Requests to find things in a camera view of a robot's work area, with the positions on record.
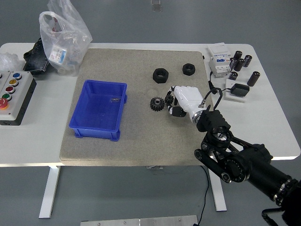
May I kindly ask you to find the black power adapter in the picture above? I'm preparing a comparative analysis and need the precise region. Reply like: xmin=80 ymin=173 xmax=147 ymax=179
xmin=230 ymin=83 xmax=250 ymax=97

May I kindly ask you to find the grey push-button control box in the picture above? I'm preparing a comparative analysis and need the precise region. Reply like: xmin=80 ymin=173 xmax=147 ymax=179
xmin=0 ymin=70 xmax=38 ymax=126

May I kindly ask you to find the large black hex nut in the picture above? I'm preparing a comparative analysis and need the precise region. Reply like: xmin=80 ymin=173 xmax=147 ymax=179
xmin=152 ymin=67 xmax=169 ymax=84

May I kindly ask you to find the crumpled clear bubble wrap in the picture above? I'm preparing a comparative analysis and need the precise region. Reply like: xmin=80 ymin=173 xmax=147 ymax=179
xmin=0 ymin=53 xmax=25 ymax=71

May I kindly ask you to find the white table leg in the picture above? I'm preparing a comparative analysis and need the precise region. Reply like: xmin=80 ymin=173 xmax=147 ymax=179
xmin=208 ymin=164 xmax=228 ymax=212
xmin=39 ymin=166 xmax=62 ymax=218

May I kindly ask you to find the metal floor socket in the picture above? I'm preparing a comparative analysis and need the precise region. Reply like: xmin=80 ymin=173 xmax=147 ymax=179
xmin=150 ymin=0 xmax=163 ymax=12

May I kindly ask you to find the white flat block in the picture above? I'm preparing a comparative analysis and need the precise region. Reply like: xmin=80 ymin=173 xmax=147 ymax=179
xmin=223 ymin=78 xmax=247 ymax=104

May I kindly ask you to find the black adapter cord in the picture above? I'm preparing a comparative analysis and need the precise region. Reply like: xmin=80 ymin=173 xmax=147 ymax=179
xmin=208 ymin=72 xmax=233 ymax=95

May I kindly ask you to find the white and blue carton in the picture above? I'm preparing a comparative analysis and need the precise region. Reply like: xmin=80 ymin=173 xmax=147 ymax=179
xmin=49 ymin=46 xmax=69 ymax=65

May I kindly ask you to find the black hanging cable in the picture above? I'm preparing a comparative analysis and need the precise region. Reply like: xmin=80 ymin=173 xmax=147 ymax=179
xmin=194 ymin=165 xmax=210 ymax=226

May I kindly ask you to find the blue plastic box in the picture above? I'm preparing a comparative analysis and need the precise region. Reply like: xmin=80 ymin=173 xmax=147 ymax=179
xmin=68 ymin=79 xmax=129 ymax=142

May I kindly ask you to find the grey metal plate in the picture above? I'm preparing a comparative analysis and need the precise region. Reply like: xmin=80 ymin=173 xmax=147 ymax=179
xmin=80 ymin=215 xmax=198 ymax=226

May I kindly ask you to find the clear plastic bag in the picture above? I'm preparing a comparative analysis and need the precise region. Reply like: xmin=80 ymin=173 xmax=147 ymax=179
xmin=39 ymin=0 xmax=93 ymax=77

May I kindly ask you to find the large black gear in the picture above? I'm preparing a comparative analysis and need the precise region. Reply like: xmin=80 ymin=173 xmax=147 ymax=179
xmin=150 ymin=97 xmax=165 ymax=113

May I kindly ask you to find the grey-brown mat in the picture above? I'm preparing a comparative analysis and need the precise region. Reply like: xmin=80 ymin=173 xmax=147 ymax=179
xmin=58 ymin=48 xmax=221 ymax=167

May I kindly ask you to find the white circuit breaker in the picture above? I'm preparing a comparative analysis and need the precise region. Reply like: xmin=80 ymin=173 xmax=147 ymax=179
xmin=206 ymin=42 xmax=233 ymax=78

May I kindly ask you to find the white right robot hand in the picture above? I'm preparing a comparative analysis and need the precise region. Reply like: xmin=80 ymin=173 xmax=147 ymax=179
xmin=165 ymin=85 xmax=205 ymax=119

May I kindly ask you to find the small black hex nut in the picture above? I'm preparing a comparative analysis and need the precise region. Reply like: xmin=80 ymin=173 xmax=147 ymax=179
xmin=182 ymin=63 xmax=197 ymax=76

